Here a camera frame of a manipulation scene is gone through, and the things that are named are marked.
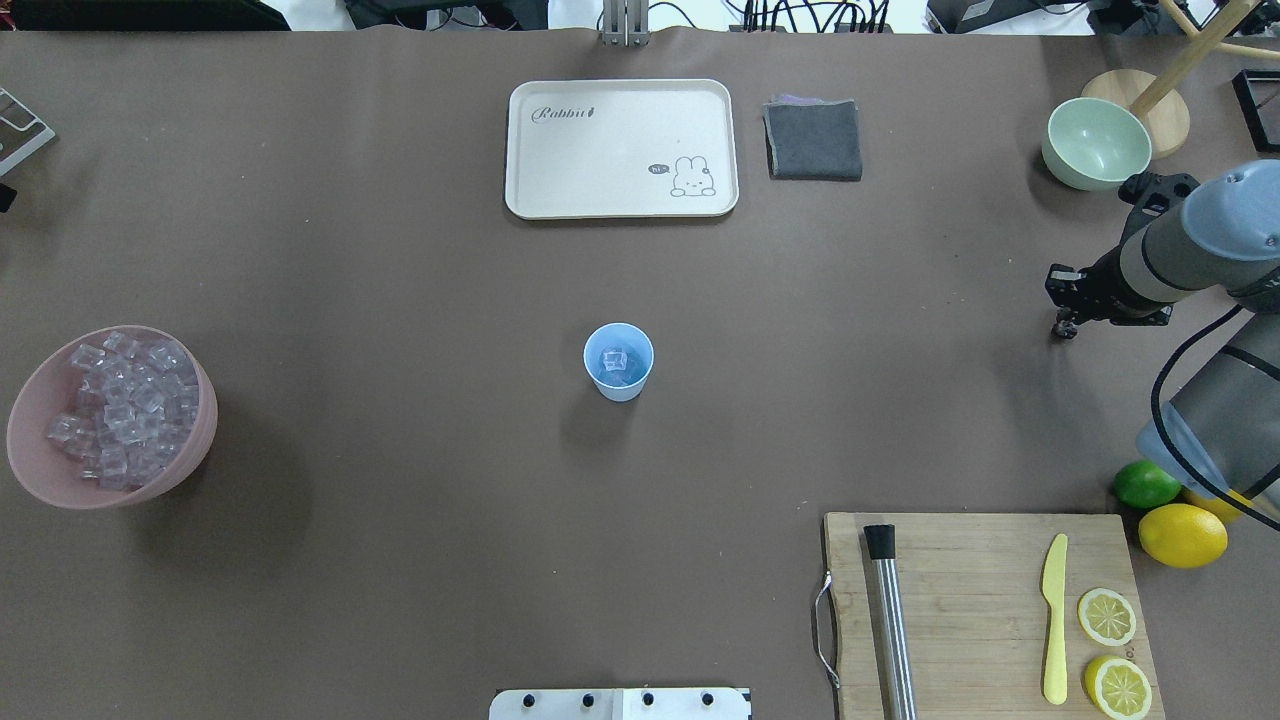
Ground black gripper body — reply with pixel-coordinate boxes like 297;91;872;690
1044;172;1201;327

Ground single clear ice cube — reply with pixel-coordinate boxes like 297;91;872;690
596;346;646;387

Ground clear ice cubes pile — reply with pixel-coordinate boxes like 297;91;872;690
45;331;201;491

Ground dark cherries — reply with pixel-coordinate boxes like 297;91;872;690
1051;319;1079;340

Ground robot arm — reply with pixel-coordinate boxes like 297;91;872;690
1044;159;1279;529

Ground blue plastic cup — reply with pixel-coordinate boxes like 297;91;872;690
582;322;655;402

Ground mint green bowl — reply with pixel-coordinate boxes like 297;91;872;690
1041;97;1153;192

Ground green lime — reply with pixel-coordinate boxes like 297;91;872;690
1112;459;1183;511

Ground wooden glass stand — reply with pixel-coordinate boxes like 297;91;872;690
1080;1;1277;160

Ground lower whole lemon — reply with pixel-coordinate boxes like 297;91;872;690
1138;503;1229;569

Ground whole lemon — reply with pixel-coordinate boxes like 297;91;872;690
1138;503;1229;569
1181;487;1245;525

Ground upper whole lemon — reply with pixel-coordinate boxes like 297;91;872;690
1181;487;1245;525

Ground yellow plastic knife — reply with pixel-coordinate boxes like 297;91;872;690
1039;533;1069;706

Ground steel muddler black tip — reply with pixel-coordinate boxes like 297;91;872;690
863;524;919;719

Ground upper lemon slice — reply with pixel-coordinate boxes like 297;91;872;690
1076;587;1138;647

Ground lemon slice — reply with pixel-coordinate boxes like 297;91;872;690
1083;655;1155;719
1076;587;1138;647

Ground wooden cutting board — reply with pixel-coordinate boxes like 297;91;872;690
823;512;1142;719

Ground grey folded cloth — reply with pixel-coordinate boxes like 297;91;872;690
763;95;864;182

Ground lower lemon slice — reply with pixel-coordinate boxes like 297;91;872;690
1083;655;1155;719

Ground cream rabbit tray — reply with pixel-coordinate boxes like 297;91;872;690
504;79;739;222

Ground pink bowl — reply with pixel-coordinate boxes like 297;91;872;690
5;325;218;511

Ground black long case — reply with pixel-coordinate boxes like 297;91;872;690
9;1;291;32

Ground aluminium frame post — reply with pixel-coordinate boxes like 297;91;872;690
599;0;650;47

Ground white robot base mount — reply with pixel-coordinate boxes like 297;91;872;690
488;687;753;719

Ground white wire cup rack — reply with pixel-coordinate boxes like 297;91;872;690
0;88;58;176

